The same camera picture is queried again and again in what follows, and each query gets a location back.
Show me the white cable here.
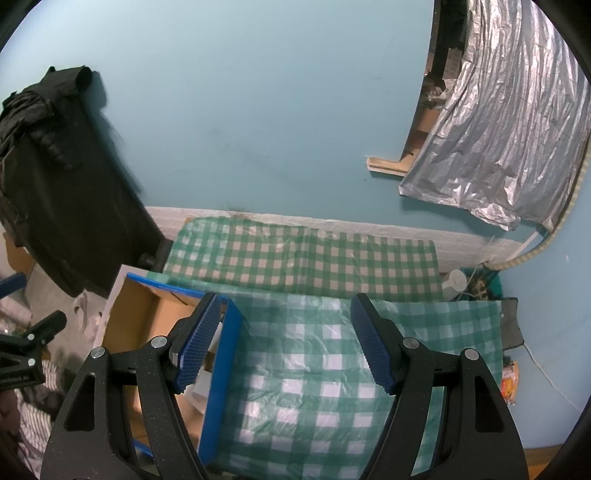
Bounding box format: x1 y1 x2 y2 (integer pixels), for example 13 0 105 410
524 344 585 414

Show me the orange snack packet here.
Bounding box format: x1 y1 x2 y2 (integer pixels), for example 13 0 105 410
502 360 520 406

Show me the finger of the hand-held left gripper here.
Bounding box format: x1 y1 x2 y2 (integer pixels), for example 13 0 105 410
25 310 68 345

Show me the striped cloth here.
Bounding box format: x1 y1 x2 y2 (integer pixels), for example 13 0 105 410
14 360 63 462

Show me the blue sided cardboard box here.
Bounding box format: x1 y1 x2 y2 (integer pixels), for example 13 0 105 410
92 272 244 464

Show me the green checked cloth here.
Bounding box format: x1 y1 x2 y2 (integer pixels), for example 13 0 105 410
164 217 441 303

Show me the silver foil curtain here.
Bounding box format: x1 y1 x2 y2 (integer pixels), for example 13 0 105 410
398 0 591 232

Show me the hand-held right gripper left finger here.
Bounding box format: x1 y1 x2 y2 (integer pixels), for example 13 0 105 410
41 292 222 480

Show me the wooden window ledge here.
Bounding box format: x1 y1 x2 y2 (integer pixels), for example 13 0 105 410
366 156 416 177

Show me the black jacket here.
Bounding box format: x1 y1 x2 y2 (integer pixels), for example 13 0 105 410
0 66 169 298

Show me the plastic covered checked tablecloth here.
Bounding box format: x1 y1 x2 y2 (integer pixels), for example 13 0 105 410
208 293 504 478

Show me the beige ribbed strip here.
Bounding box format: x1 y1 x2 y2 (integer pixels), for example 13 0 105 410
499 152 591 271

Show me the white cup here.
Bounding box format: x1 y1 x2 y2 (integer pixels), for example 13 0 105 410
441 269 467 301

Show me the dark cushion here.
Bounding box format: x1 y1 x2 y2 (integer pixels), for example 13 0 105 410
499 298 526 350

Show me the brown cardboard piece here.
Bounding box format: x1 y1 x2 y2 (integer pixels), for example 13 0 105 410
4 231 35 273

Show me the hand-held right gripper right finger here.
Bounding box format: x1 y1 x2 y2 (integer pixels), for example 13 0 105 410
351 293 527 480

